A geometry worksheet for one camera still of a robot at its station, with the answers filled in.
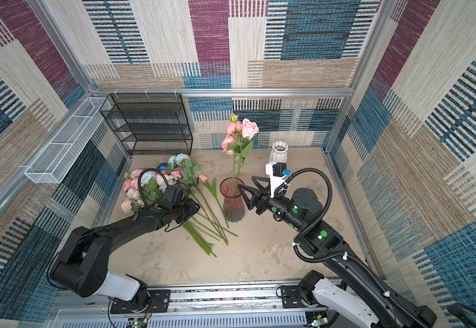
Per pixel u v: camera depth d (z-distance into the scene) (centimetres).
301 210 47
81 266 43
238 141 74
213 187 105
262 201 53
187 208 82
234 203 84
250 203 56
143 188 97
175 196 72
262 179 62
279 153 89
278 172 52
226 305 73
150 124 110
